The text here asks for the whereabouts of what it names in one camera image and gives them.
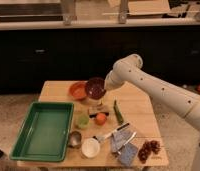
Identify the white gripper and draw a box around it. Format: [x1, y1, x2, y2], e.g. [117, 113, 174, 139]
[104, 70, 124, 91]

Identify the dark brown bowl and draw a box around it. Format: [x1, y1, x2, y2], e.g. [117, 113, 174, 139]
[85, 77, 106, 100]

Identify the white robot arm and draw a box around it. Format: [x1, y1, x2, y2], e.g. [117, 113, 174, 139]
[104, 54, 200, 171]

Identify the green plastic tray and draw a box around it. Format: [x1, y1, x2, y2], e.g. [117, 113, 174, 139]
[10, 102, 74, 162]

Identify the yellow peeled banana toy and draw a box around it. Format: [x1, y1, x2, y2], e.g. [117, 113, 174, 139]
[97, 98, 104, 106]

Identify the green chili pepper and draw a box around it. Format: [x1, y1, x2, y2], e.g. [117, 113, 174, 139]
[113, 100, 124, 125]

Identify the orange bowl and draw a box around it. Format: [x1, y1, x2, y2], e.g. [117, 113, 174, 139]
[69, 81, 87, 100]

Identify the orange fruit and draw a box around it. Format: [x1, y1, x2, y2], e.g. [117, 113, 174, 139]
[95, 113, 107, 125]

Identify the wooden table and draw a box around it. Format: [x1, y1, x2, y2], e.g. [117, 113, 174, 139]
[17, 81, 169, 168]

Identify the small green cup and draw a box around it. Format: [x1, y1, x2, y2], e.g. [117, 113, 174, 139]
[75, 114, 89, 129]

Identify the silver fork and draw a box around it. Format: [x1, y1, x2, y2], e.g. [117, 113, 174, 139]
[113, 132, 137, 156]

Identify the small metal cup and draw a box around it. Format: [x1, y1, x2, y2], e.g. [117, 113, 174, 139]
[68, 131, 82, 148]

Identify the white bowl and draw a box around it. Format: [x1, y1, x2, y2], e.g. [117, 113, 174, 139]
[81, 138, 100, 158]

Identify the bunch of red grapes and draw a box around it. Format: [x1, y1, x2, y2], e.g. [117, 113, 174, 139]
[138, 140, 160, 163]

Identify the blue grey cloth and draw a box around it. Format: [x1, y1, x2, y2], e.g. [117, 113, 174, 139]
[111, 130, 138, 167]

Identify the black handled knife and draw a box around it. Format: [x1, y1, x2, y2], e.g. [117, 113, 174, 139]
[88, 107, 109, 118]

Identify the black handled spatula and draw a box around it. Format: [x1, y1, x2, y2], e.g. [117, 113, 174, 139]
[93, 123, 130, 143]

